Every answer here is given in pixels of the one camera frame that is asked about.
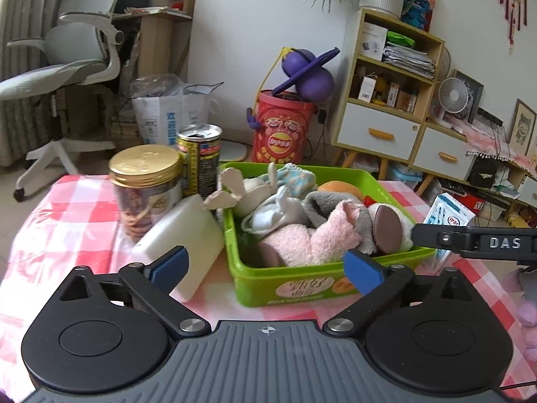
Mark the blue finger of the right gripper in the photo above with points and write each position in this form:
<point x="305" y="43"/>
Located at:
<point x="459" y="240"/>

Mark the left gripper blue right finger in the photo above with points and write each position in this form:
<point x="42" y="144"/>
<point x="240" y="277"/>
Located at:
<point x="363" y="272"/>

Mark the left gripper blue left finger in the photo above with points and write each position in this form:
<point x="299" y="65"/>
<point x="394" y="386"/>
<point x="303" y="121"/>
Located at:
<point x="169" y="270"/>

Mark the brown oval soft pad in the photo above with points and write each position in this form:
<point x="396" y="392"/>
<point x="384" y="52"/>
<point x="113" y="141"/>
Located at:
<point x="391" y="228"/>

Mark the pink fluffy plush toy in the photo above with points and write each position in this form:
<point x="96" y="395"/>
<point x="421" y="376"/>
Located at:
<point x="299" y="246"/>

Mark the hamburger plush toy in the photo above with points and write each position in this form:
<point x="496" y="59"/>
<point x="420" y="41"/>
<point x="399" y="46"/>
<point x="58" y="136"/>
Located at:
<point x="337" y="186"/>

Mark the mouse plush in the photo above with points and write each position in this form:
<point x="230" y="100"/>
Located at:
<point x="243" y="195"/>

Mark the Santa Claus plush toy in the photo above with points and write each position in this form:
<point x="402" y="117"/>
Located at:
<point x="368" y="201"/>

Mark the white plush toy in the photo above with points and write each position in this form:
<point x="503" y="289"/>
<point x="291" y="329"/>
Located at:
<point x="275" y="212"/>

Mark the blue white milk carton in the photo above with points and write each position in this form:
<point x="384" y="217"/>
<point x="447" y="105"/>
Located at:
<point x="446" y="210"/>

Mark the green plastic cookie bin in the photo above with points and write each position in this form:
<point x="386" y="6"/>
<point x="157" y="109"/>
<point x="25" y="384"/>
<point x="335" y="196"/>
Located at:
<point x="271" y="286"/>

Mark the low white drawer cabinet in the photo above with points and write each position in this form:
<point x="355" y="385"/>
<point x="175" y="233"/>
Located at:
<point x="440" y="152"/>

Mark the gold lid cookie jar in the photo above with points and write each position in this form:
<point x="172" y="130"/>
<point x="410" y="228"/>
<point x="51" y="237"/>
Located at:
<point x="147" y="184"/>

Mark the clear blue storage box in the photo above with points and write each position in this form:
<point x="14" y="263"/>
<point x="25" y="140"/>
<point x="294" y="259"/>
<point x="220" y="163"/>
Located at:
<point x="402" y="173"/>

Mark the pink checkered tablecloth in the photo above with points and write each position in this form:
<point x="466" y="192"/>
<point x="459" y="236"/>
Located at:
<point x="77" y="224"/>

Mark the framed picture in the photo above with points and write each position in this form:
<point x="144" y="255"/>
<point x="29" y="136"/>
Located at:
<point x="522" y="128"/>

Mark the white bathroom scale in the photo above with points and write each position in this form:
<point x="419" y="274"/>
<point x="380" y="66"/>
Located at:
<point x="232" y="151"/>

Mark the white desk fan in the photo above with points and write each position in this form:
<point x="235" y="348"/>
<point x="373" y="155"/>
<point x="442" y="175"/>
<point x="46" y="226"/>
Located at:
<point x="452" y="98"/>

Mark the white paper shopping bag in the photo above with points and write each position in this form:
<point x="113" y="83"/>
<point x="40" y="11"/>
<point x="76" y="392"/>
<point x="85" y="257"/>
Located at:
<point x="164" y="104"/>

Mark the wooden cabinet with drawers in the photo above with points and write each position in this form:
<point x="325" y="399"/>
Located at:
<point x="379" y="106"/>

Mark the red Lays chip bucket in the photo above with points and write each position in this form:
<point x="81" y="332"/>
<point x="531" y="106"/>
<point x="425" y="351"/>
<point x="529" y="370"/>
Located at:
<point x="280" y="125"/>

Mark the purple bouncing ball toy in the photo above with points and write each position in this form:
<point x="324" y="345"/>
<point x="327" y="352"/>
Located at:
<point x="306" y="73"/>

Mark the grey white office chair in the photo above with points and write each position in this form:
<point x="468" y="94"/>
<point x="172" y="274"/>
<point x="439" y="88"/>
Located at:
<point x="81" y="50"/>

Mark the wooden desk with shelves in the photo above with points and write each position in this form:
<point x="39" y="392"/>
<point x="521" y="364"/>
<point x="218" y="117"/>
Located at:
<point x="164" y="34"/>

